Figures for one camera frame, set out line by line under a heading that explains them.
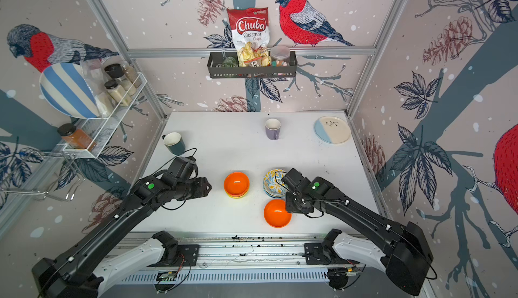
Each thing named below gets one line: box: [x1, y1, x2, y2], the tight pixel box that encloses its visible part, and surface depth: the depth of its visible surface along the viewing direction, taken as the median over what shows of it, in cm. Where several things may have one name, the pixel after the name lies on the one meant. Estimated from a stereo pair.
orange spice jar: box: [57, 123, 97, 152], surface depth 64 cm
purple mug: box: [265, 117, 282, 141], surface depth 108 cm
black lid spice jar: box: [103, 63, 137, 97], surface depth 82 cm
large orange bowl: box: [263, 198, 293, 229], surface depth 81 cm
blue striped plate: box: [39, 62, 100, 120], surface depth 68 cm
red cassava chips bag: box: [226, 6, 272, 68], surface depth 84 cm
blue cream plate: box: [313, 115, 352, 145], surface depth 116 cm
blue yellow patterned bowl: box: [263, 168, 289, 199], surface depth 88 cm
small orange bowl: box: [223, 171, 251, 198], surface depth 89 cm
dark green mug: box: [161, 132, 186, 156], surface depth 100 cm
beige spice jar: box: [103, 79, 133, 106], surface depth 78 cm
